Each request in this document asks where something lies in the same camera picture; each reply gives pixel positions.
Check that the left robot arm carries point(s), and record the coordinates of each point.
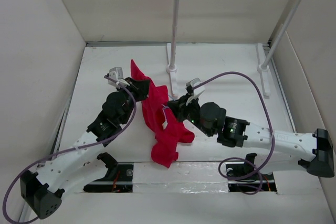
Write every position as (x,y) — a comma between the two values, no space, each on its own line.
(71,169)

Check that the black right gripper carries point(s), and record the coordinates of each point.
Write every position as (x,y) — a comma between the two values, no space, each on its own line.
(180,106)

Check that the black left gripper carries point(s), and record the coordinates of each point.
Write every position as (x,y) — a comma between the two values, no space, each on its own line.
(140,88)

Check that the red t shirt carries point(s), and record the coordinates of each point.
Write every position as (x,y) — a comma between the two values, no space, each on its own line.
(161,120)

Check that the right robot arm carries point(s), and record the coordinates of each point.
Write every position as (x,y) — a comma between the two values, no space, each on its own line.
(312,152)

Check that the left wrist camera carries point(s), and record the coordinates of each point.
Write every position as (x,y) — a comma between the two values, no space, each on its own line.
(116,74)

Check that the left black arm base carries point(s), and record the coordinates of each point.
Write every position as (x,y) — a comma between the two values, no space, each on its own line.
(118,178)

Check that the white clothes rack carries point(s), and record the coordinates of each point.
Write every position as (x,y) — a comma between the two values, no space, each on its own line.
(263,59)

